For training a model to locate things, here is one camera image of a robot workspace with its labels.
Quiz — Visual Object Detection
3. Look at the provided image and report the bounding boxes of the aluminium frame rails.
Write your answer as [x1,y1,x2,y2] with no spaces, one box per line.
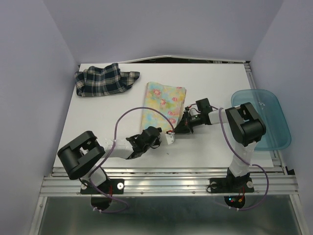
[29,58,310,235]

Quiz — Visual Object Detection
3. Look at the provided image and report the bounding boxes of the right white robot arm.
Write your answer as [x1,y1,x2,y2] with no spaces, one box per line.
[174,98,266,193]

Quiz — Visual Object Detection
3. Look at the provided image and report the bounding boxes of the pastel tie-dye skirt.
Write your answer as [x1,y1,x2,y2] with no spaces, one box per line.
[141,82,186,132]

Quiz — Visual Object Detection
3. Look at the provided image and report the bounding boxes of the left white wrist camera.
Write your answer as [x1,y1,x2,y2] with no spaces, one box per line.
[163,133,175,145]

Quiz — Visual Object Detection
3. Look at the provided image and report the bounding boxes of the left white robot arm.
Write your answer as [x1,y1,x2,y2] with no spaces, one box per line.
[57,126,162,193]

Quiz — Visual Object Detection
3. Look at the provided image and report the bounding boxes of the teal plastic bin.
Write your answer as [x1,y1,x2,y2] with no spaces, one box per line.
[231,89,291,151]

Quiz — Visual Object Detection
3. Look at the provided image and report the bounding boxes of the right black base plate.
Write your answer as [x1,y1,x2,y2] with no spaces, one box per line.
[206,177,254,194]

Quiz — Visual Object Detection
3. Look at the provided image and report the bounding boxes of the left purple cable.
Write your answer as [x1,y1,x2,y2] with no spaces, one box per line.
[88,106,176,213]

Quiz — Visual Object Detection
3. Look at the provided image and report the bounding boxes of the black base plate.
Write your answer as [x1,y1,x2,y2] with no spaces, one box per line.
[206,177,254,194]
[80,178,125,195]

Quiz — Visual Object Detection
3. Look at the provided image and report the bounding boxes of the navy plaid skirt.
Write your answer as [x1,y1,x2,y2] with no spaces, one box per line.
[75,63,140,97]

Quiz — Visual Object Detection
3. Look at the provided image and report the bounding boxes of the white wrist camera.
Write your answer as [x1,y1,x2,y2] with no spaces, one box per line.
[189,108,199,116]
[163,133,175,145]

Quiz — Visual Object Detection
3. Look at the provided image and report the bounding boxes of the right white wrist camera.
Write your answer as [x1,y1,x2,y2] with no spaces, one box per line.
[189,108,199,116]

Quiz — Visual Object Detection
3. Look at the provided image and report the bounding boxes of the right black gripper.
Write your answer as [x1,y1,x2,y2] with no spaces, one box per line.
[173,111,203,133]

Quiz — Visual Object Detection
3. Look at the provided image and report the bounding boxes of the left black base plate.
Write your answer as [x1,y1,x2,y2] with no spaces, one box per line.
[80,178,125,195]

